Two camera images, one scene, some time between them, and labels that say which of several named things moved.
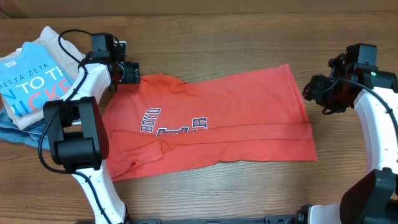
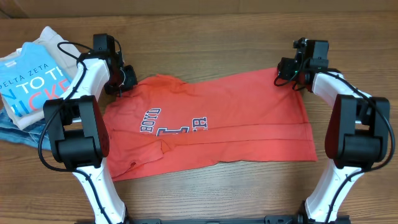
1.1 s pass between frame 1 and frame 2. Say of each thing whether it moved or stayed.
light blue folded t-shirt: stayed
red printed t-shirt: stayed
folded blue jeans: stayed
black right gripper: moved
